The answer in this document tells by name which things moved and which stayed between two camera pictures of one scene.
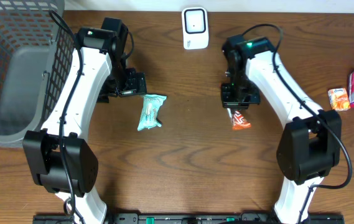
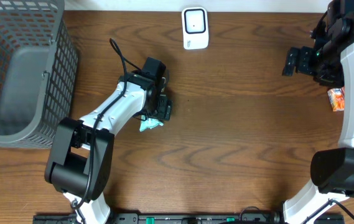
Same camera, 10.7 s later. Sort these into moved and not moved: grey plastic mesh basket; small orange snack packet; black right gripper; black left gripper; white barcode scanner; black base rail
Moved: black left gripper; black right gripper
Not moved: black base rail; grey plastic mesh basket; small orange snack packet; white barcode scanner
